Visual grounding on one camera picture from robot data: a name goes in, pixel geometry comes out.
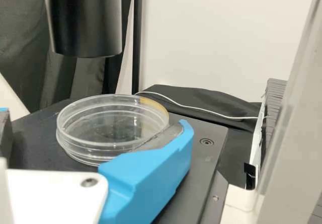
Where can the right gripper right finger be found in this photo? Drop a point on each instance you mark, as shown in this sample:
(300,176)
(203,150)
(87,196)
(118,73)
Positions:
(151,178)

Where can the petri dish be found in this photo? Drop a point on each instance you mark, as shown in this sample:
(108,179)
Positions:
(110,123)

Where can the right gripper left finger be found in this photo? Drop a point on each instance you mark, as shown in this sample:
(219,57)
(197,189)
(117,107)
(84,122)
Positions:
(5,133)

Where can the cream microscope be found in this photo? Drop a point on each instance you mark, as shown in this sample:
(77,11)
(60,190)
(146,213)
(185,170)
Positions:
(211,163)

